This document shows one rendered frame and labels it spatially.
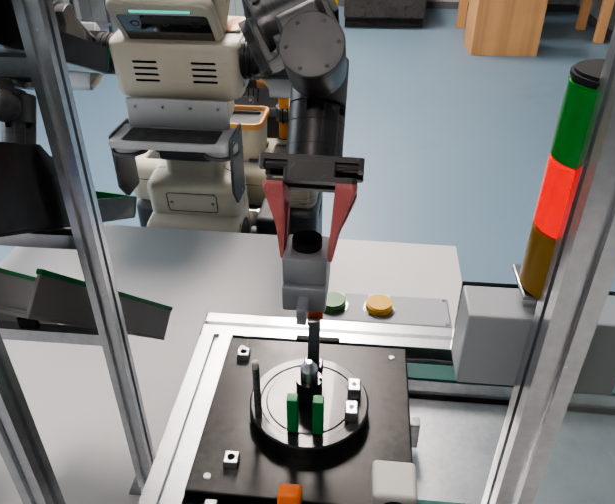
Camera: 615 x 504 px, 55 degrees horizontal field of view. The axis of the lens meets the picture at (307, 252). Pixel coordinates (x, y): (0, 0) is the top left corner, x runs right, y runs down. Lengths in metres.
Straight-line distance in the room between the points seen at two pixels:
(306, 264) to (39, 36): 0.29
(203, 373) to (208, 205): 0.68
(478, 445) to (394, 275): 0.44
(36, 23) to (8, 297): 0.35
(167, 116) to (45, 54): 0.83
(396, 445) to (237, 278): 0.53
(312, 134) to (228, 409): 0.35
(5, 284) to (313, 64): 0.42
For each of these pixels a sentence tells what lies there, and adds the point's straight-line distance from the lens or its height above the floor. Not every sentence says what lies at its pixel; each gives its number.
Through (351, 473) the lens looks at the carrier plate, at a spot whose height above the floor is 0.97.
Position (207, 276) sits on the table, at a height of 0.86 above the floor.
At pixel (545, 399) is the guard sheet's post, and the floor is 1.19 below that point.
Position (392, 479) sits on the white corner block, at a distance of 0.65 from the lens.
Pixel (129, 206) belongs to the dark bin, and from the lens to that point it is 0.67.
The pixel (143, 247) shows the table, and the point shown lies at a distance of 1.25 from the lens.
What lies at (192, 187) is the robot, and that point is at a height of 0.88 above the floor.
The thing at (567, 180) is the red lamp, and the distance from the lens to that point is 0.40.
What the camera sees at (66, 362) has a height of 0.86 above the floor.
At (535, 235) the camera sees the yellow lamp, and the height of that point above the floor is 1.31.
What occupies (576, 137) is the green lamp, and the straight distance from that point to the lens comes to 0.39.
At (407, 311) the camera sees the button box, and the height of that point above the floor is 0.96.
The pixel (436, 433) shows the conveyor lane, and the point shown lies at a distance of 0.79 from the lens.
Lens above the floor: 1.52
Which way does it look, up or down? 34 degrees down
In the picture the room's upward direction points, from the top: straight up
